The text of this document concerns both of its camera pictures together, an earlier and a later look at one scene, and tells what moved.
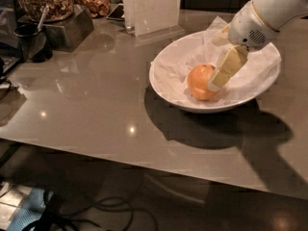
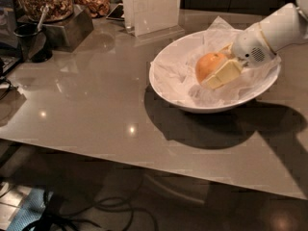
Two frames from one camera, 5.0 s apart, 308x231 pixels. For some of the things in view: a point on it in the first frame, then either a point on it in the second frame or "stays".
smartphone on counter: x=116 y=13 stays
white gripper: x=249 y=28 → x=250 y=46
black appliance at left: x=11 y=52 stays
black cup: x=33 y=42 stays
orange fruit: x=198 y=79 → x=207 y=64
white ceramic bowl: x=172 y=64 stays
